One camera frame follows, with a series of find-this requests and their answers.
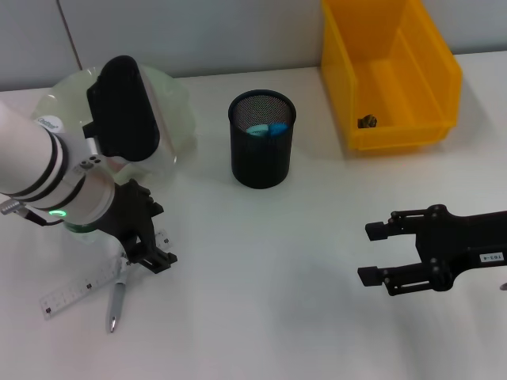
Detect pale green wavy fruit bowl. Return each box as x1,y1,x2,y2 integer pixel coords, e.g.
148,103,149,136
37,65,198,187

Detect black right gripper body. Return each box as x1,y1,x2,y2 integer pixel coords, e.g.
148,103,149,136
414,204,507,293

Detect blue scissors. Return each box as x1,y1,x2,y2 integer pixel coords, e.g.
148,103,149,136
245,122,288,138

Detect black mesh pen cup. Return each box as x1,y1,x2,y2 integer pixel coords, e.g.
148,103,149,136
227,89,297,190

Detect yellow plastic storage bin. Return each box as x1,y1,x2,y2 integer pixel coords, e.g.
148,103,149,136
320,0,463,154

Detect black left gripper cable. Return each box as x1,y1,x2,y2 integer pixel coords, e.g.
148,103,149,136
0,199,65,227

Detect clear plastic ruler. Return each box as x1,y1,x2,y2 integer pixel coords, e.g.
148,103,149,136
39,228,174,321

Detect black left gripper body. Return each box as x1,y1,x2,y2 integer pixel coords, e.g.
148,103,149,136
94,178,166,254

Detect silver ballpoint pen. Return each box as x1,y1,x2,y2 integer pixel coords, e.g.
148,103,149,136
105,256,130,334

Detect clear water bottle green label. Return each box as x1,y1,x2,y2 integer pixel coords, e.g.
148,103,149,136
36,114,109,243

